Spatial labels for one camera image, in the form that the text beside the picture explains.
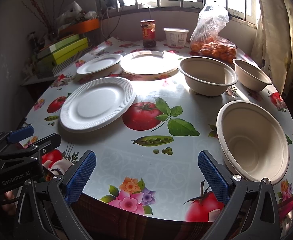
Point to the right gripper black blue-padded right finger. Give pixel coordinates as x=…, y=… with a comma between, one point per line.
x=250, y=211

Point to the small beige paper bowl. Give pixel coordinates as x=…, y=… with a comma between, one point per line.
x=250, y=76

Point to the plastic bag of oranges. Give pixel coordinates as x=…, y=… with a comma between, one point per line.
x=206, y=40

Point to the white plastic tub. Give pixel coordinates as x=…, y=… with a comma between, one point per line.
x=175, y=37

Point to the large white plate centre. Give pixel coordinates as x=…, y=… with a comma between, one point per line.
x=149, y=65

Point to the beige patterned curtain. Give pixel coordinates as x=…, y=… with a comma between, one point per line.
x=273, y=45

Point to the large beige paper bowl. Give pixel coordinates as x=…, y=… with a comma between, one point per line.
x=207, y=76

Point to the chili sauce glass jar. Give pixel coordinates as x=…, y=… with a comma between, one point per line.
x=148, y=33

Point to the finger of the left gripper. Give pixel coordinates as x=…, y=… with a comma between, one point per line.
x=12, y=137
x=10, y=150

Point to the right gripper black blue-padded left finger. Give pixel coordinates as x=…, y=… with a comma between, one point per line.
x=42, y=204

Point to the green white box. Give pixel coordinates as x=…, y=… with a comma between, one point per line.
x=58, y=45

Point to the white plastic bag on shelf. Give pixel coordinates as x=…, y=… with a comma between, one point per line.
x=74, y=14

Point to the orange tray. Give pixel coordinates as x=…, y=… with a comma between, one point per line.
x=81, y=28

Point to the white foam plate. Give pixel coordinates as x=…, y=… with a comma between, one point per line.
x=98, y=64
x=96, y=104

